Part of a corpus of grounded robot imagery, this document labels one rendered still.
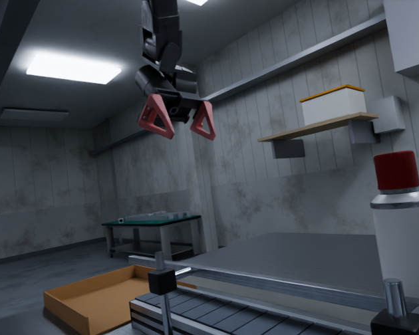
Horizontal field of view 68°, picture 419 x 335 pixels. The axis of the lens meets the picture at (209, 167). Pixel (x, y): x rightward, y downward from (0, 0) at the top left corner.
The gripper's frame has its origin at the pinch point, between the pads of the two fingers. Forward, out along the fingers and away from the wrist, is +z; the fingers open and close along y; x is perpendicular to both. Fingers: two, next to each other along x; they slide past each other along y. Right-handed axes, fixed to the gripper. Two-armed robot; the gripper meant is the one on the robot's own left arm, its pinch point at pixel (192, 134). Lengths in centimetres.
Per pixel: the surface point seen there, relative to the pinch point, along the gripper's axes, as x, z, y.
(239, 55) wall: 70, -293, 311
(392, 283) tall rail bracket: -14.6, 35.4, -12.5
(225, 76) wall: 108, -299, 312
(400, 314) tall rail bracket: -13.4, 37.1, -12.5
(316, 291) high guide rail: -5.2, 32.3, -6.9
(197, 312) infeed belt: 17.9, 23.4, -4.0
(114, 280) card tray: 58, -5, 4
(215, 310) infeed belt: 16.2, 24.8, -2.2
